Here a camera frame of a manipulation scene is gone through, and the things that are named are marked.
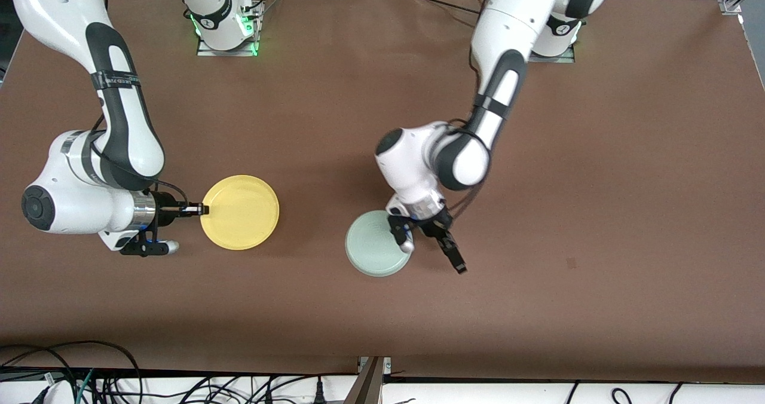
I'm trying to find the black cable across table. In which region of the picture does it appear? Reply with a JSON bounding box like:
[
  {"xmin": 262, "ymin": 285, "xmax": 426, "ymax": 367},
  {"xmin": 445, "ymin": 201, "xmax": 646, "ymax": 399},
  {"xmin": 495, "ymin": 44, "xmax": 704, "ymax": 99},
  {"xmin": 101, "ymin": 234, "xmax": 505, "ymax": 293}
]
[{"xmin": 409, "ymin": 0, "xmax": 482, "ymax": 16}]

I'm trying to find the teal cable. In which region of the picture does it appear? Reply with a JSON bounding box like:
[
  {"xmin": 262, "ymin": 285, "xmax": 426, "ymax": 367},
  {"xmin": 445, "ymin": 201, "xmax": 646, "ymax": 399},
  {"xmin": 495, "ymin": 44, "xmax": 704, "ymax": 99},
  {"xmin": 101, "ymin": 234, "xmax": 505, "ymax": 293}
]
[{"xmin": 75, "ymin": 368, "xmax": 96, "ymax": 404}]

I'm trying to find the aluminium profile bar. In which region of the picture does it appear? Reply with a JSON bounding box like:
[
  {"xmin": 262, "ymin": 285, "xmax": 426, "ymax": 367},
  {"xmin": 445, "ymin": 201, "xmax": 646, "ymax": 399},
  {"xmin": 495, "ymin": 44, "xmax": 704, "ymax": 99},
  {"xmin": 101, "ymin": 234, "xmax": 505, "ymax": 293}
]
[{"xmin": 344, "ymin": 356, "xmax": 386, "ymax": 404}]

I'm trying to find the pale green round plate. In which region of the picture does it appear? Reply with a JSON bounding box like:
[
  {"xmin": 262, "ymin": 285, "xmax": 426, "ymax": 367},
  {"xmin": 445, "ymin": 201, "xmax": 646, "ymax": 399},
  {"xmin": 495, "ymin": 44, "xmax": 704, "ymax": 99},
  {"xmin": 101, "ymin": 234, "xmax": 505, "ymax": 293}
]
[{"xmin": 345, "ymin": 210, "xmax": 414, "ymax": 277}]

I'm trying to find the brown table cover sheet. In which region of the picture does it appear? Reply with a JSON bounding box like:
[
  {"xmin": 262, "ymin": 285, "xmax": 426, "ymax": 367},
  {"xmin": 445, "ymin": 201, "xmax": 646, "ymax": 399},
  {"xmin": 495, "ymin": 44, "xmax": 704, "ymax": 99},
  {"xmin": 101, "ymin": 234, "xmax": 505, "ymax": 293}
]
[{"xmin": 0, "ymin": 0, "xmax": 765, "ymax": 384}]

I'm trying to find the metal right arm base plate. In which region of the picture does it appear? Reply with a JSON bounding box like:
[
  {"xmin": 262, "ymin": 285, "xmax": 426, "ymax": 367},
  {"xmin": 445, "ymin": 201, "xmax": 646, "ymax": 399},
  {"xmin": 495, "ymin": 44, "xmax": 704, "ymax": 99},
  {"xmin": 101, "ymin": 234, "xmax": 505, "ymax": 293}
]
[{"xmin": 196, "ymin": 1, "xmax": 260, "ymax": 57}]

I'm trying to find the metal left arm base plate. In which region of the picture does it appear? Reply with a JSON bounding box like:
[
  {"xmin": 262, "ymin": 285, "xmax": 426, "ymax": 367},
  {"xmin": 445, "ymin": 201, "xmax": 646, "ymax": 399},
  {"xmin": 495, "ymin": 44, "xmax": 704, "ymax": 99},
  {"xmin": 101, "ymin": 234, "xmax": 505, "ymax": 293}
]
[{"xmin": 529, "ymin": 44, "xmax": 576, "ymax": 64}]

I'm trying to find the long black looped cable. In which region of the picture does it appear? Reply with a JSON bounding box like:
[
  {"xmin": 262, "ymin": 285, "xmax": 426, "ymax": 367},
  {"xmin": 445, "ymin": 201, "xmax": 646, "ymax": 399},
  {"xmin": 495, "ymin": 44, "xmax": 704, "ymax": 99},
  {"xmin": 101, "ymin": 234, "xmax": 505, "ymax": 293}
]
[{"xmin": 0, "ymin": 340, "xmax": 142, "ymax": 404}]

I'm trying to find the silver corner bracket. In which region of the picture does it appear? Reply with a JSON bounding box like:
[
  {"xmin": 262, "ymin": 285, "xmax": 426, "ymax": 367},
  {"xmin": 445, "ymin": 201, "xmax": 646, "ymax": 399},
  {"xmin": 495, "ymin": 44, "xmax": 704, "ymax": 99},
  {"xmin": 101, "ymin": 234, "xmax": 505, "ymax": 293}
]
[{"xmin": 357, "ymin": 356, "xmax": 392, "ymax": 374}]

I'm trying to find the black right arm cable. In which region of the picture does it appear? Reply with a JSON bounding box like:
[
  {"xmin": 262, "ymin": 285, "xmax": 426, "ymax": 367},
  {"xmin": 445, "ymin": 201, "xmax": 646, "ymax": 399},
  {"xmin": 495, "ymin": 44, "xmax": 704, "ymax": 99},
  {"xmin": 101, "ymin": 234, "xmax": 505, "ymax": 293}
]
[{"xmin": 90, "ymin": 114, "xmax": 189, "ymax": 206}]

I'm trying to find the white lower shelf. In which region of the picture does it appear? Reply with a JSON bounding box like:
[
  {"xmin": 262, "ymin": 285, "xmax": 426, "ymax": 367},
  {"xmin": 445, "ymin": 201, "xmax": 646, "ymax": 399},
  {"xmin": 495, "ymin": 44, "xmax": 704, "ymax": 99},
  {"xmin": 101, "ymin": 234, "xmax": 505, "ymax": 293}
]
[{"xmin": 0, "ymin": 373, "xmax": 765, "ymax": 404}]

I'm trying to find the yellow round plate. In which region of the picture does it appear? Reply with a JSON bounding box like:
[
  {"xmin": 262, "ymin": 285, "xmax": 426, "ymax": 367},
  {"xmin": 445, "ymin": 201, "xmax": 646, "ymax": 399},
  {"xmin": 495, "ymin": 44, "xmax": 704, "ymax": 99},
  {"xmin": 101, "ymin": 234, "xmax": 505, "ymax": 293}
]
[{"xmin": 200, "ymin": 175, "xmax": 280, "ymax": 251}]

